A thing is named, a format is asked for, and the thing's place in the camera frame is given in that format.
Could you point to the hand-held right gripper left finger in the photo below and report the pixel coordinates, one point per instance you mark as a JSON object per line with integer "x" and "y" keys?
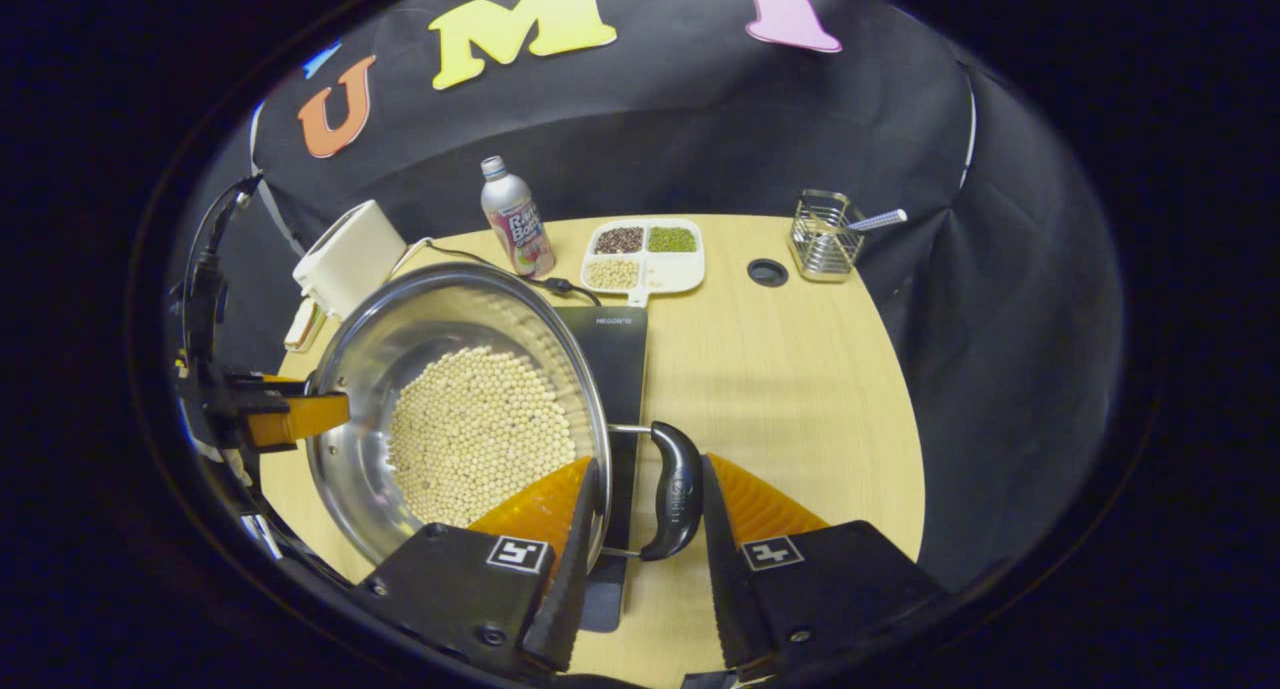
{"x": 575, "y": 579}

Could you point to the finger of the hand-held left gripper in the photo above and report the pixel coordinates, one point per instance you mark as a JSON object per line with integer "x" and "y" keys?
{"x": 300, "y": 419}
{"x": 280, "y": 378}

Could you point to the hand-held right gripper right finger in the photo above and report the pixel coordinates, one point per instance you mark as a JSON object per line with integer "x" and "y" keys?
{"x": 722, "y": 579}

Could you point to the stainless steel pot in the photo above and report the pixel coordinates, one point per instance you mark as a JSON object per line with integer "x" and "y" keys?
{"x": 370, "y": 369}

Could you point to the pile of yellow soybeans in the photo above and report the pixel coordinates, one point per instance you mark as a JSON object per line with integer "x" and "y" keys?
{"x": 475, "y": 429}

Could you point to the black induction cooktop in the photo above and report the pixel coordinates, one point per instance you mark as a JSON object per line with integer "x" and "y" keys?
{"x": 620, "y": 369}

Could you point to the white toaster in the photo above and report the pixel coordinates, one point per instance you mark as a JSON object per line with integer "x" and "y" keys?
{"x": 350, "y": 257}

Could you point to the silver drink bottle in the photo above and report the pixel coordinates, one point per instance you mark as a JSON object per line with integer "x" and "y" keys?
{"x": 516, "y": 224}

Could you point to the small pile of pale beans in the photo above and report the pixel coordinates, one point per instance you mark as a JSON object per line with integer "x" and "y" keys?
{"x": 613, "y": 273}

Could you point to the white divided tray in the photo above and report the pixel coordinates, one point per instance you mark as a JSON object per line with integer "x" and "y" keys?
{"x": 675, "y": 269}

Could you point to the pile of dark beans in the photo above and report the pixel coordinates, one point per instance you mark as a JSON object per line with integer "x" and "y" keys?
{"x": 620, "y": 239}

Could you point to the pile of green beans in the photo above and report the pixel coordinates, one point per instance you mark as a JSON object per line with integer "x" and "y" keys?
{"x": 671, "y": 239}

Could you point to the silver utensil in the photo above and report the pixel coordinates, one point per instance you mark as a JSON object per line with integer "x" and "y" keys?
{"x": 880, "y": 220}

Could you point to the black backdrop cloth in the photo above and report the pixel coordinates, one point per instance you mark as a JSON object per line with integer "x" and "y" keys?
{"x": 700, "y": 139}

